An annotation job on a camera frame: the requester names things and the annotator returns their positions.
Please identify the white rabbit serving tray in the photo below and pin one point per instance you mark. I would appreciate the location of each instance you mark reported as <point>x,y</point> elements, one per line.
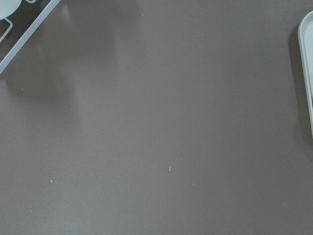
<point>305,38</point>

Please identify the pale green cup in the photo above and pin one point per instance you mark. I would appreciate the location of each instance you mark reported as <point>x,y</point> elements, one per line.
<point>8,7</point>

